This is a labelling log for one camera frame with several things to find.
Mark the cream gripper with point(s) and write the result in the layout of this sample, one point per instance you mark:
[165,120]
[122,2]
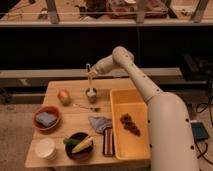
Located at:
[92,73]

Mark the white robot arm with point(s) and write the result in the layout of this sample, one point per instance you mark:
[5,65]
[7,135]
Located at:
[170,132]

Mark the metal spoon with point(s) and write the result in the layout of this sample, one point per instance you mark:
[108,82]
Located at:
[94,109]

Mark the red yellow apple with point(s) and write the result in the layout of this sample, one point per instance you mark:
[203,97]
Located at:
[64,97]

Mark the grey cloth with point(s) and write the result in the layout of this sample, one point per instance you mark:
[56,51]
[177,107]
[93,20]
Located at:
[99,124]

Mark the yellow plastic tray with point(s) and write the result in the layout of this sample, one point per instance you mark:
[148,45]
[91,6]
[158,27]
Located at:
[127,145]

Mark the orange bowl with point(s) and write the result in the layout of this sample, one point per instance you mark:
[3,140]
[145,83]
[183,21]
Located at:
[51,110]

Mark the wooden table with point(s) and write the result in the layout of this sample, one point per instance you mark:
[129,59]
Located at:
[75,119]

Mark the blue sponge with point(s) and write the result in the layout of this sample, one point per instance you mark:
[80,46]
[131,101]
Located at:
[46,119]

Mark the yellow corn cob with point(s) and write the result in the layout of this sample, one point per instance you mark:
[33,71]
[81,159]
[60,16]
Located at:
[82,145]

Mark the green cucumber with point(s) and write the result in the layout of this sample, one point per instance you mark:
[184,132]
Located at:
[71,141]

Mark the dark brown bowl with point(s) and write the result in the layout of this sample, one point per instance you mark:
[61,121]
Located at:
[82,155]

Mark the white paper cup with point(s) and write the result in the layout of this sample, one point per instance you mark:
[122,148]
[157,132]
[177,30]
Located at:
[46,149]

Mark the black device on floor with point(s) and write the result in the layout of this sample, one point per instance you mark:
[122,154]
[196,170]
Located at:
[199,131]

